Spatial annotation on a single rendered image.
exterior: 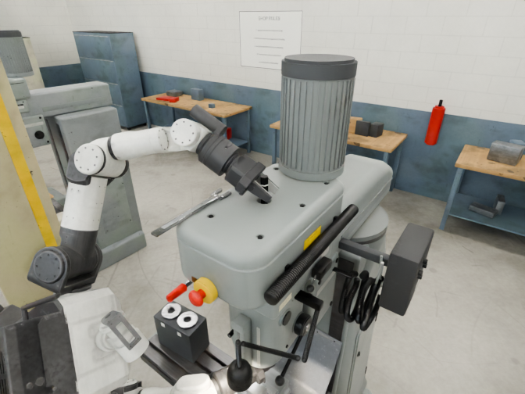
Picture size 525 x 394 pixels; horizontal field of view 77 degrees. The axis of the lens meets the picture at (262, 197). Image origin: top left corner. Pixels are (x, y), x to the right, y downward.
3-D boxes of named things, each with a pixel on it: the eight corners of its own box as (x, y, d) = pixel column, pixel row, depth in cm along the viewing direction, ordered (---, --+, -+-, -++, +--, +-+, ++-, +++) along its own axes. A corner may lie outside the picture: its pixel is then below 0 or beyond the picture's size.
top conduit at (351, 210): (276, 309, 68) (276, 296, 66) (260, 300, 70) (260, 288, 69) (358, 215, 100) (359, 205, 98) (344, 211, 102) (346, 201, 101)
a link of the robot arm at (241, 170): (255, 184, 91) (220, 158, 92) (272, 159, 86) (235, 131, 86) (234, 205, 81) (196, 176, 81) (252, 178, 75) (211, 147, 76)
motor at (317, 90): (325, 188, 90) (338, 63, 75) (266, 171, 100) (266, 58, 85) (353, 165, 104) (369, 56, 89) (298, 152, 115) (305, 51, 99)
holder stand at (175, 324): (193, 363, 151) (188, 334, 141) (158, 342, 161) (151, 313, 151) (209, 344, 160) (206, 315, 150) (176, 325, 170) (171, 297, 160)
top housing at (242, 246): (254, 324, 70) (253, 266, 62) (172, 274, 83) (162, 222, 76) (344, 224, 103) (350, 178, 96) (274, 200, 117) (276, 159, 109)
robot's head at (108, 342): (115, 364, 82) (137, 361, 78) (89, 335, 79) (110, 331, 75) (132, 342, 87) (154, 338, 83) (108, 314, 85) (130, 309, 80)
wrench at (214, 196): (159, 239, 70) (159, 236, 69) (148, 233, 72) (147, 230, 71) (231, 194, 87) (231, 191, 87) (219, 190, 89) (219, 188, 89)
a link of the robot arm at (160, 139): (202, 144, 81) (151, 152, 83) (212, 145, 89) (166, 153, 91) (198, 117, 80) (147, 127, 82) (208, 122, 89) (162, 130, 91)
